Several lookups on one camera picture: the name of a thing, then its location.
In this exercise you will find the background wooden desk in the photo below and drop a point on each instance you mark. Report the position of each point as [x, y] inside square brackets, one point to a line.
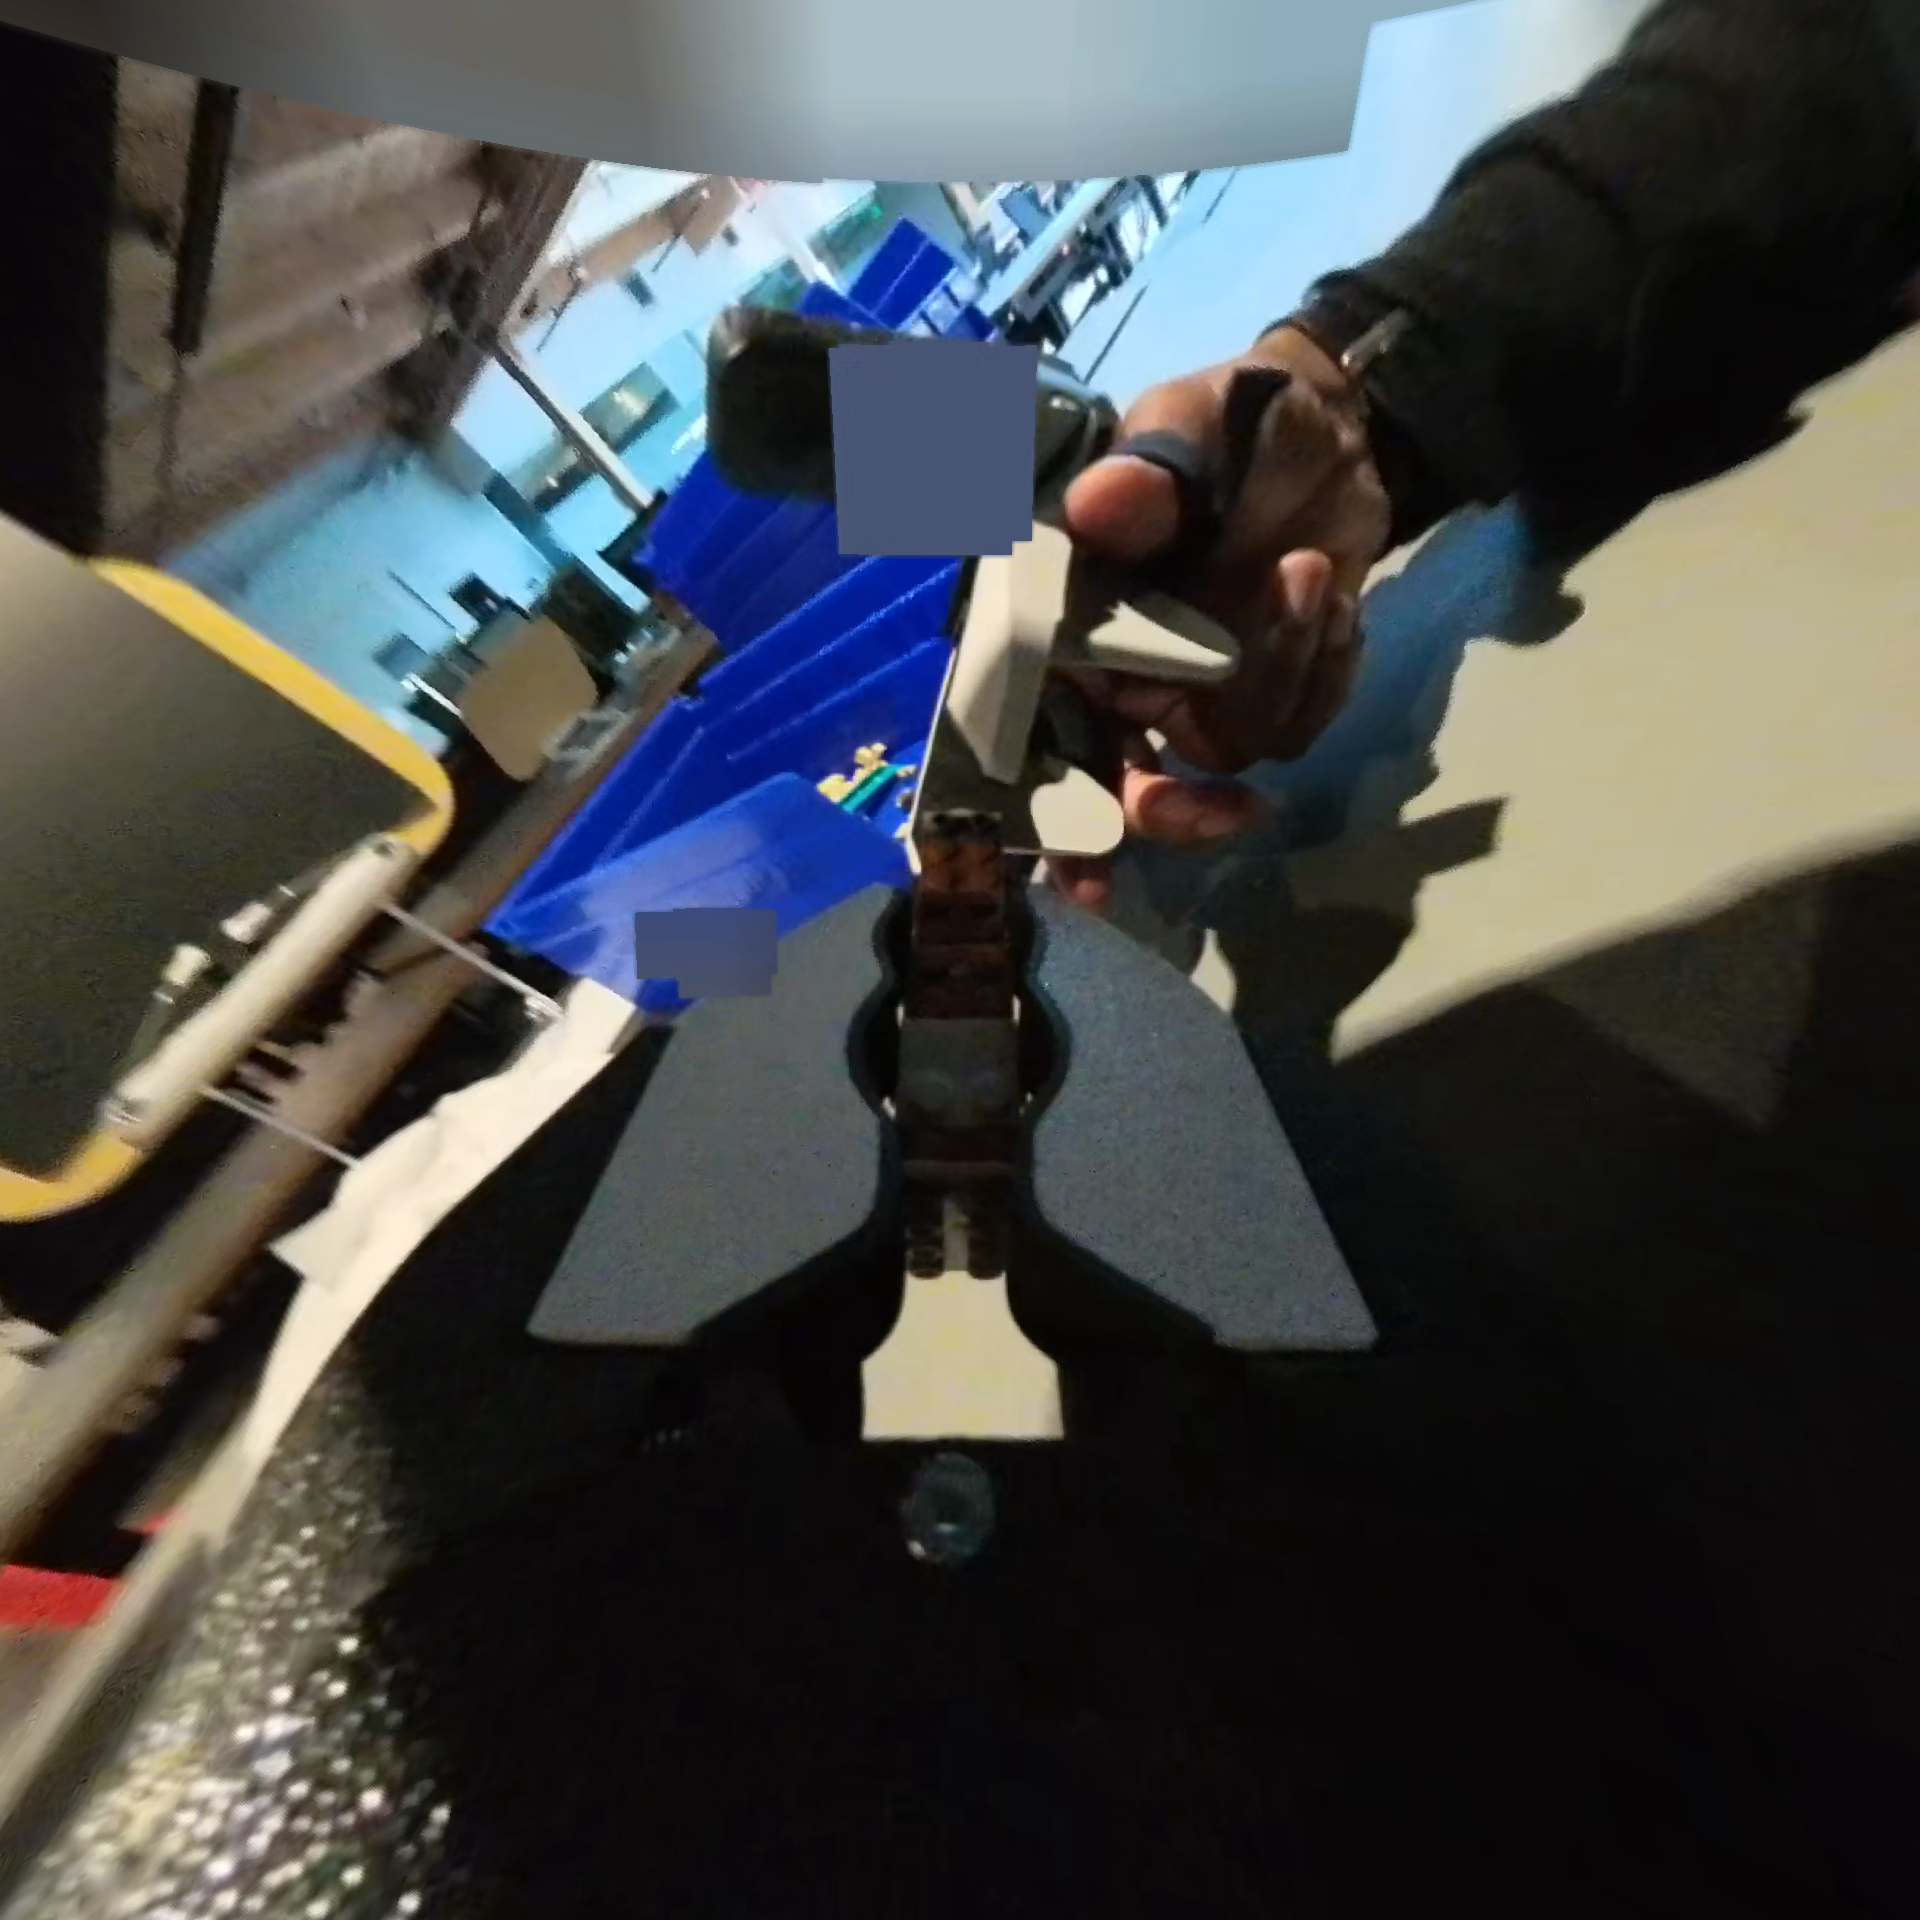
[181, 1323]

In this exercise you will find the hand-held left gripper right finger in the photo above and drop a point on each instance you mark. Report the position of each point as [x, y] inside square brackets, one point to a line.
[1200, 1200]

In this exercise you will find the beige chair backrest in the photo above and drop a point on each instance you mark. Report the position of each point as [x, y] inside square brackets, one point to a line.
[524, 698]

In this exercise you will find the loose small toy bricks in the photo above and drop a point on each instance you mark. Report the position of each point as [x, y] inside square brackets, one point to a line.
[867, 777]

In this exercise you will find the grey desk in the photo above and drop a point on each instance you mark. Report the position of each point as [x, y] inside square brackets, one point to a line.
[1651, 672]

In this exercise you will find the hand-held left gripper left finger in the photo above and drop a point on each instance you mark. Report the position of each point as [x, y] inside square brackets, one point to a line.
[703, 1200]

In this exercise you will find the person's right forearm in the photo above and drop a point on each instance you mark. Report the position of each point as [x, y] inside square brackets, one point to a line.
[1651, 225]

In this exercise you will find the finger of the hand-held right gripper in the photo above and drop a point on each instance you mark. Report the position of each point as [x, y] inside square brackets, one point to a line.
[998, 691]

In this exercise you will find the dark board with yellow rim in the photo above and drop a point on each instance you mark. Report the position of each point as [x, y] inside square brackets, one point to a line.
[181, 839]

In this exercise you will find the stack of blue plastic bins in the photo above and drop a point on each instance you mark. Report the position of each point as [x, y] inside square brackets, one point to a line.
[807, 630]

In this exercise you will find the orange toy brick model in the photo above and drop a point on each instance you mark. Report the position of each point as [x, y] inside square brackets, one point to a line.
[960, 929]

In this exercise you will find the person's right hand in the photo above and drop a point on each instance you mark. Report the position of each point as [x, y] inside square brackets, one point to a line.
[1290, 511]

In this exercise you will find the red object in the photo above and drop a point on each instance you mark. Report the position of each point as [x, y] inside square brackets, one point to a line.
[60, 1592]

